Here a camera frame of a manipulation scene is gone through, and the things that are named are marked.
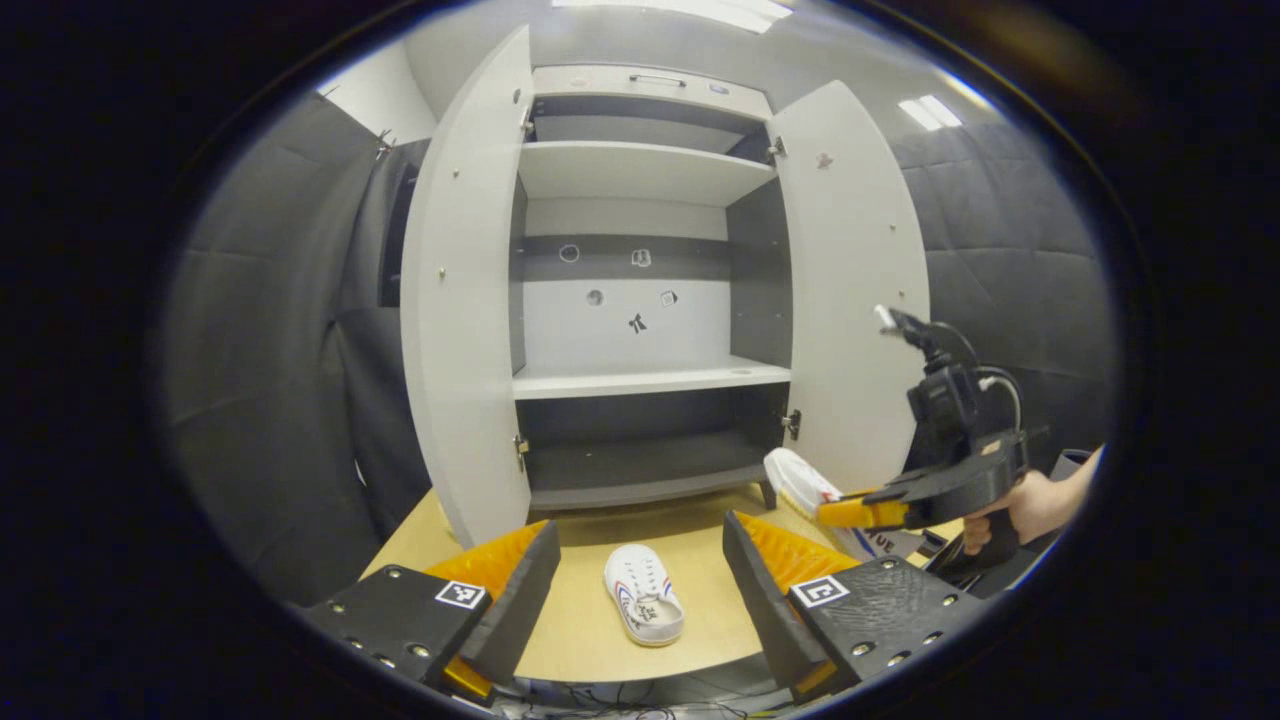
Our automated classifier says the white cabinet door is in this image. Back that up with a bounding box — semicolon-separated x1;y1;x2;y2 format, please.
765;80;933;496
400;25;536;549

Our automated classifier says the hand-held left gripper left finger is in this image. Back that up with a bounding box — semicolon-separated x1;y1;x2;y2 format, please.
300;520;563;706

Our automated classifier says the white shoe cabinet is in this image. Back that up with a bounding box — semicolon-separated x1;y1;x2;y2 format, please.
510;65;801;513

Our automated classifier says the small ceiling light panel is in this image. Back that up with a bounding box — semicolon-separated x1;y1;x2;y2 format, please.
898;95;963;131

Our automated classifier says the white canvas shoe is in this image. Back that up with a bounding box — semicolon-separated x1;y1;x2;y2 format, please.
763;447;926;561
603;544;686;647

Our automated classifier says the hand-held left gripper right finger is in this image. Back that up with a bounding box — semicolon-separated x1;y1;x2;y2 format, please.
722;512;991;706

